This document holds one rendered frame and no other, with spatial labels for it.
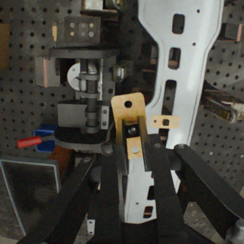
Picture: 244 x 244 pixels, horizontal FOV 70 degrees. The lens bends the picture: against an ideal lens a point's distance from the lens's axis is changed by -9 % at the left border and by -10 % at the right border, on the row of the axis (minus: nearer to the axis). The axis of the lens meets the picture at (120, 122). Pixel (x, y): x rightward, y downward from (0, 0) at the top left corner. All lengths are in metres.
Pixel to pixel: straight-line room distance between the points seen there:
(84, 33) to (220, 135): 0.83
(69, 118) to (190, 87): 0.33
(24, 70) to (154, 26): 0.59
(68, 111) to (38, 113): 0.56
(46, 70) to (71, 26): 0.12
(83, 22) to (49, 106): 0.57
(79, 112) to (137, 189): 0.40
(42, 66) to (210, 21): 0.42
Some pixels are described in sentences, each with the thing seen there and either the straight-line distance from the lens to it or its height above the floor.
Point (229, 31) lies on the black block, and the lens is 0.59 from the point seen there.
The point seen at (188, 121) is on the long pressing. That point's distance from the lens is 0.57.
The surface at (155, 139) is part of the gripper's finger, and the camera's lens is 0.18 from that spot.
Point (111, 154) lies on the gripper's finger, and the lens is 0.16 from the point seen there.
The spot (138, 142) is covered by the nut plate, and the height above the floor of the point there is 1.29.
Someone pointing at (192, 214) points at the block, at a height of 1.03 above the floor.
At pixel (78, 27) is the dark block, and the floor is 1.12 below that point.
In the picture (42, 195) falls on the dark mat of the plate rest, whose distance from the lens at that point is 0.52.
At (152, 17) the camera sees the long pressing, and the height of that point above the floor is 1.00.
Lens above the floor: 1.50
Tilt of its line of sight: 67 degrees down
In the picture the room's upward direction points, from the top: 179 degrees clockwise
